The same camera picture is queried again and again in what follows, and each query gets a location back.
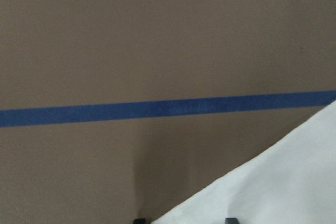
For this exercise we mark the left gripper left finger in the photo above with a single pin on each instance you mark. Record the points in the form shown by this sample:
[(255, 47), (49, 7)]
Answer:
[(139, 221)]

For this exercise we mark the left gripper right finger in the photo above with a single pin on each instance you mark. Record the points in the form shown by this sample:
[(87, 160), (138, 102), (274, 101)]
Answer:
[(231, 220)]

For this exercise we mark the white long-sleeve printed shirt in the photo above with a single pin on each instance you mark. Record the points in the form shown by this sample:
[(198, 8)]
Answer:
[(293, 181)]

